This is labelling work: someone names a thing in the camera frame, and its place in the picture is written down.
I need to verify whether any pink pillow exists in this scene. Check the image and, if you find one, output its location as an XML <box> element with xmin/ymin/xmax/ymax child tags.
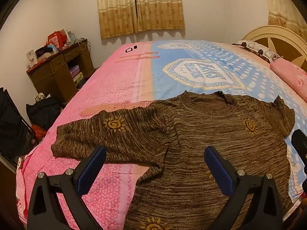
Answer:
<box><xmin>270</xmin><ymin>58</ymin><xmax>307</xmax><ymax>101</ymax></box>

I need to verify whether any white card box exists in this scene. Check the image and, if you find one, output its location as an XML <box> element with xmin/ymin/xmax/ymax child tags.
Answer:
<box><xmin>26</xmin><ymin>49</ymin><xmax>38</xmax><ymax>67</ymax></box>

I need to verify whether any brown knitted sweater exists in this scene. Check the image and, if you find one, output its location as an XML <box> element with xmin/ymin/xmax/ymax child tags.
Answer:
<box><xmin>51</xmin><ymin>91</ymin><xmax>295</xmax><ymax>229</ymax></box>

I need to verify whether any black bag on floor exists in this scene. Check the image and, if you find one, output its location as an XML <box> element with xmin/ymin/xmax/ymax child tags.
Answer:
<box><xmin>26</xmin><ymin>97</ymin><xmax>65</xmax><ymax>130</ymax></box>

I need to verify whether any beige patterned window curtain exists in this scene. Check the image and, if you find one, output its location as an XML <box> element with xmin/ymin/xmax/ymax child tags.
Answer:
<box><xmin>97</xmin><ymin>0</ymin><xmax>185</xmax><ymax>39</ymax></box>

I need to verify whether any cream wooden headboard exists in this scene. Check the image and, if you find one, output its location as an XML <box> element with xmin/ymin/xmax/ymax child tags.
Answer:
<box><xmin>243</xmin><ymin>25</ymin><xmax>307</xmax><ymax>71</ymax></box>

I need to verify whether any dark wooden desk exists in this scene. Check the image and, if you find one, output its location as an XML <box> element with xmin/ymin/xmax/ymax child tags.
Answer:
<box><xmin>26</xmin><ymin>39</ymin><xmax>95</xmax><ymax>103</ymax></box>

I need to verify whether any pink and blue bedspread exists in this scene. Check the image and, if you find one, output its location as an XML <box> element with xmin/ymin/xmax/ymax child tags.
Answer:
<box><xmin>16</xmin><ymin>40</ymin><xmax>306</xmax><ymax>229</ymax></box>

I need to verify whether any red gift box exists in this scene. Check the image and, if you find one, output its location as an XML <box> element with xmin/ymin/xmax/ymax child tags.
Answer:
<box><xmin>47</xmin><ymin>31</ymin><xmax>67</xmax><ymax>49</ymax></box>

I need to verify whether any beige curtain by headboard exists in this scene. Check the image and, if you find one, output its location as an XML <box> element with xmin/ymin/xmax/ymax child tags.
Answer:
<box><xmin>267</xmin><ymin>0</ymin><xmax>306</xmax><ymax>41</ymax></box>

